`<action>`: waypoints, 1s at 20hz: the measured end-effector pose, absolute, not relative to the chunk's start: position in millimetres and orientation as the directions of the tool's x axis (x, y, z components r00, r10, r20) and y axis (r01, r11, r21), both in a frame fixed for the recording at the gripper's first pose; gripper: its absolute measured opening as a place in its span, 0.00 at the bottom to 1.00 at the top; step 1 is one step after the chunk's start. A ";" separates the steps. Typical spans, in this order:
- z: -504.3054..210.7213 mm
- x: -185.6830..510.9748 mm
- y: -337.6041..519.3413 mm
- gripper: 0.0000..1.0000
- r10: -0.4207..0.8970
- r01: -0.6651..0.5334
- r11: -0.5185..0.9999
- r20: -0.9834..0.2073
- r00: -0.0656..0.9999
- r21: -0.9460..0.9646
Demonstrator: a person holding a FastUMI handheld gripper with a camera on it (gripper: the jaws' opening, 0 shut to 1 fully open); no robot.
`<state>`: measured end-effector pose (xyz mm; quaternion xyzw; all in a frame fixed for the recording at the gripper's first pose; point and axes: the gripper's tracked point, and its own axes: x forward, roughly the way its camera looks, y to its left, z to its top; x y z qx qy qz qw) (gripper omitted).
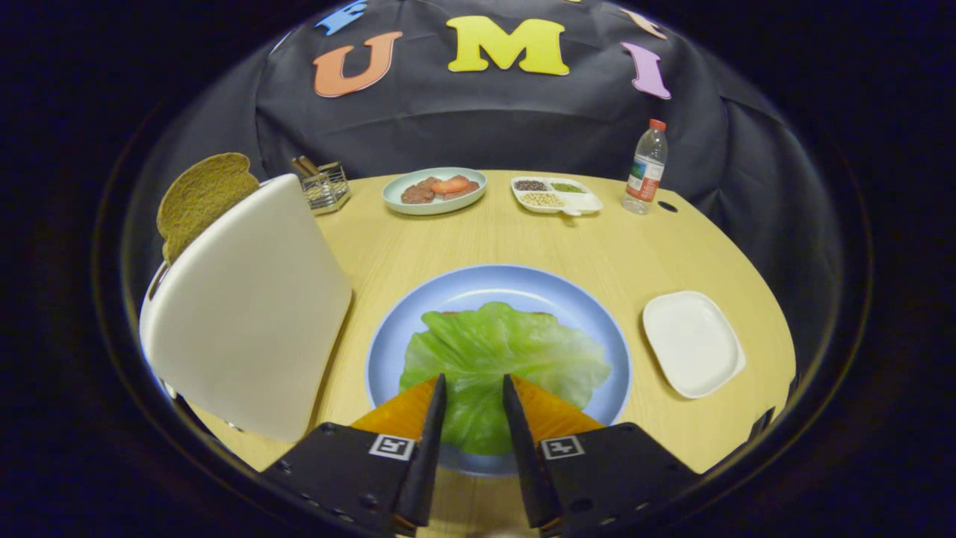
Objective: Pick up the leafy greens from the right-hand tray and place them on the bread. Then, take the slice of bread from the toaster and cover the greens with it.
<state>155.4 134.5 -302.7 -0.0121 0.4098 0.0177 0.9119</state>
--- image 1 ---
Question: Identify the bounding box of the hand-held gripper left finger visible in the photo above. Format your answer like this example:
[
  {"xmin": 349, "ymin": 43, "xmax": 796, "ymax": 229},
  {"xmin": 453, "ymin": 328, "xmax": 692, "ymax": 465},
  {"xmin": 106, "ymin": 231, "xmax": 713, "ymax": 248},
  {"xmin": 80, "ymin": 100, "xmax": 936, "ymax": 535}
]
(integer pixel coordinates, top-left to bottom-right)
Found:
[{"xmin": 258, "ymin": 374, "xmax": 447, "ymax": 538}]

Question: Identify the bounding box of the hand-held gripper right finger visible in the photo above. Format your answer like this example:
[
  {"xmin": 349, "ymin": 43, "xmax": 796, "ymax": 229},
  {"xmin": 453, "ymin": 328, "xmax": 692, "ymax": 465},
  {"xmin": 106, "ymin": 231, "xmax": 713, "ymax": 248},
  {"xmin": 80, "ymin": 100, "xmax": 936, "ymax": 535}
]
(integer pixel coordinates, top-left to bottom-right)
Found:
[{"xmin": 502, "ymin": 374, "xmax": 703, "ymax": 537}]

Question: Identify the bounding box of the green lettuce leaf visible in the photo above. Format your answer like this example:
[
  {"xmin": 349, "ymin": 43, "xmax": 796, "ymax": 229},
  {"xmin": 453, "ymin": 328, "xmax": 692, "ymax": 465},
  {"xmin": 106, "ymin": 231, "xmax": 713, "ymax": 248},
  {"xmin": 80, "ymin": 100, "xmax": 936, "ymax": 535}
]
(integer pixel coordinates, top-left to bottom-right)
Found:
[{"xmin": 398, "ymin": 301, "xmax": 612, "ymax": 457}]

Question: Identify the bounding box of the brown toast slice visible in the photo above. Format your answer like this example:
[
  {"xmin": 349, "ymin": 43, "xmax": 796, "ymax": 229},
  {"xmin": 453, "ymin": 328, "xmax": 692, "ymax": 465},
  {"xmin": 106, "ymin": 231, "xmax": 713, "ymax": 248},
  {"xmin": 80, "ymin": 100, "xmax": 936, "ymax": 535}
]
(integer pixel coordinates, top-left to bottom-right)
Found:
[{"xmin": 156, "ymin": 152, "xmax": 260, "ymax": 265}]

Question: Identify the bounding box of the blue round plate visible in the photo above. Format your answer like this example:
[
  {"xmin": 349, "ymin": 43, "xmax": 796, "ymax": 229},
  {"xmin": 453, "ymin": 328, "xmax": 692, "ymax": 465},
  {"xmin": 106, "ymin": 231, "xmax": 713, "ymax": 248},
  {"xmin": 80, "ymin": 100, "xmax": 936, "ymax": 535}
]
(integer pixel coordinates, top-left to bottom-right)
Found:
[{"xmin": 364, "ymin": 264, "xmax": 633, "ymax": 477}]

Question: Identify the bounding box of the white square plate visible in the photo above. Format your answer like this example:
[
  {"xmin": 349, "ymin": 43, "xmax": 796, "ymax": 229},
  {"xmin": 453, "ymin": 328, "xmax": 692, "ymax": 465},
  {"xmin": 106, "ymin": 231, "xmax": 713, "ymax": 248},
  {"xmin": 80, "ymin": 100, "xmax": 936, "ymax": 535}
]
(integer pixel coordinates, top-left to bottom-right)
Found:
[{"xmin": 642, "ymin": 291, "xmax": 746, "ymax": 400}]

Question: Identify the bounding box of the white toaster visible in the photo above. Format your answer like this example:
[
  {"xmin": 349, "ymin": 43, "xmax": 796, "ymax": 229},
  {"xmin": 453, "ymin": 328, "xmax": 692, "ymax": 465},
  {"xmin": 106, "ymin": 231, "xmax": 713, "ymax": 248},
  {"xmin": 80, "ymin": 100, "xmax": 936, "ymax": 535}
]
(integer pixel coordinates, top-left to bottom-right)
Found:
[{"xmin": 139, "ymin": 173, "xmax": 353, "ymax": 443}]

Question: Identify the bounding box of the pale green round plate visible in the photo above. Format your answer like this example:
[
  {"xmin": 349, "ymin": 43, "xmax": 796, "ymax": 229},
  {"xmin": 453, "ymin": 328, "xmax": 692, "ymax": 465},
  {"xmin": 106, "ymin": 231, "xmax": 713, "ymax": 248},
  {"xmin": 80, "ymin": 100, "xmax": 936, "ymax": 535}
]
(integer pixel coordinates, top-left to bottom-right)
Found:
[{"xmin": 382, "ymin": 167, "xmax": 488, "ymax": 216}]

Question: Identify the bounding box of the white divided dish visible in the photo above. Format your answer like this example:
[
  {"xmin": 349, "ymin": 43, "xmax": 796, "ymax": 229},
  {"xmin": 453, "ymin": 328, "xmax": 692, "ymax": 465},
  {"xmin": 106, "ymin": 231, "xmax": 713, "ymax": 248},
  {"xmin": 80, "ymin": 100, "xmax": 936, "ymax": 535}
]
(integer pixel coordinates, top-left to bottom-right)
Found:
[{"xmin": 511, "ymin": 176, "xmax": 603, "ymax": 217}]

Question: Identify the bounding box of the clear water bottle red cap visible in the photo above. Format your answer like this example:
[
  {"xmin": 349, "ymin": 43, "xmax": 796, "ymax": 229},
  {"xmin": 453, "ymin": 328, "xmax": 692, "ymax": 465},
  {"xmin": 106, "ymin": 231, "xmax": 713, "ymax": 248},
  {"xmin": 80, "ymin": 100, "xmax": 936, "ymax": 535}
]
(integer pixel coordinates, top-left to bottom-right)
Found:
[{"xmin": 621, "ymin": 119, "xmax": 668, "ymax": 216}]

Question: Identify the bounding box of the metal wire basket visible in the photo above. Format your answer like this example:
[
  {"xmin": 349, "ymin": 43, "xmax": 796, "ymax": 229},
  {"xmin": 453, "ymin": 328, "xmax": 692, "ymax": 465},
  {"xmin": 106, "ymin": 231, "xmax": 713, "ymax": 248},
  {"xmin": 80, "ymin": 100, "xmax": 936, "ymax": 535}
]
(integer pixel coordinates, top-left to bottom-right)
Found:
[{"xmin": 302, "ymin": 161, "xmax": 352, "ymax": 216}]

